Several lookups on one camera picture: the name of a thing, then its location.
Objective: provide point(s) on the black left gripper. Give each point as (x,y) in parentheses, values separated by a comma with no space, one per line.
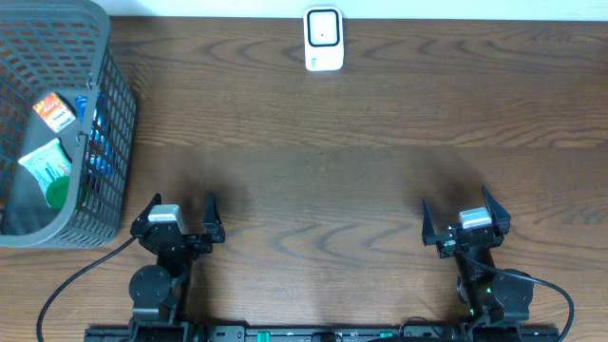
(212,232)

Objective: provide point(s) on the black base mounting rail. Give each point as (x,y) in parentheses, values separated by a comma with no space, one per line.
(266,334)

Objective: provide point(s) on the blue Oreo cookie pack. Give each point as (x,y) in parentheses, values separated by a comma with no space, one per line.
(100,154)

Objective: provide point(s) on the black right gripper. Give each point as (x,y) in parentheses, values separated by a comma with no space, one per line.
(447,245)

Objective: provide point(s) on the light teal snack packet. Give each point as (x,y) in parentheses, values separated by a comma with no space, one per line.
(47,164)

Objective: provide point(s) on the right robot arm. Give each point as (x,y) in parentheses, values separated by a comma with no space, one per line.
(498,299)

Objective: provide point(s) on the grey plastic mesh basket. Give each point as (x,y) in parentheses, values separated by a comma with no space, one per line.
(61,47)

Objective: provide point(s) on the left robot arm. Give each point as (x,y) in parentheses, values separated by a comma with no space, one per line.
(159,291)

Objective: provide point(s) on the white barcode scanner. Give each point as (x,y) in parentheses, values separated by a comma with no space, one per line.
(323,39)

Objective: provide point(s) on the green lid jar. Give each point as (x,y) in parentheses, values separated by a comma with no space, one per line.
(56,194)

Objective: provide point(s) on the orange snack box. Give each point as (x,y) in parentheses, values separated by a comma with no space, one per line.
(54,112)

